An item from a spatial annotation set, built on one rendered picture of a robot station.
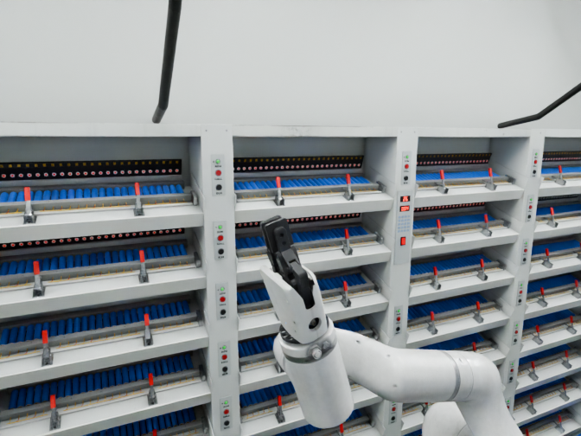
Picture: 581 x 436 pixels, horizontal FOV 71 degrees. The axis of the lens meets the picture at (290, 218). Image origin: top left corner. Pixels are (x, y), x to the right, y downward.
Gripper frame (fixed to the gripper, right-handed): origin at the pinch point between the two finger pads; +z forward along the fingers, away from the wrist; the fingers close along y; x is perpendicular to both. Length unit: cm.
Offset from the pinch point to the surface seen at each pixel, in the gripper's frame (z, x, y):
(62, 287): -19, -40, 73
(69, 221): -2, -31, 71
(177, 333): -47, -17, 72
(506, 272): -91, 123, 69
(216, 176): -4, 10, 70
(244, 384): -73, -4, 68
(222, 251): -26, 4, 69
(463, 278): -83, 99, 71
